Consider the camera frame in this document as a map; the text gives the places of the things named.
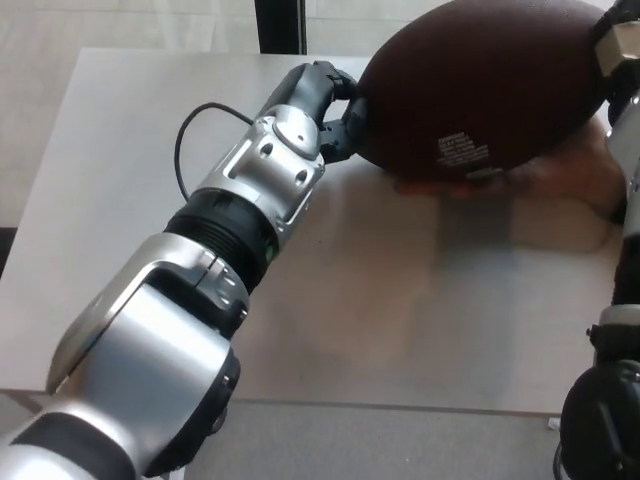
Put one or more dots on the bare person's hand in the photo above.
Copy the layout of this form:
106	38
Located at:
565	175

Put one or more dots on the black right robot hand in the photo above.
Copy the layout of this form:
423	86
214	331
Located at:
617	45

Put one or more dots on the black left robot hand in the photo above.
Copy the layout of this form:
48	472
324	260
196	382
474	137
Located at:
310	95

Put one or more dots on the brown leather american football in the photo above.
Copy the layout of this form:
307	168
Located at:
480	85

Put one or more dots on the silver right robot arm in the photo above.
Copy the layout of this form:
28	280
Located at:
625	250

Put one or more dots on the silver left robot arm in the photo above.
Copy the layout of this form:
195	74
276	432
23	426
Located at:
165	310

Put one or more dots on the black object at floor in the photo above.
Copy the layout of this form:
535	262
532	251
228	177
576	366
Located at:
6	250

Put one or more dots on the black vertical post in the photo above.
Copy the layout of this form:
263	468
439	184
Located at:
281	25

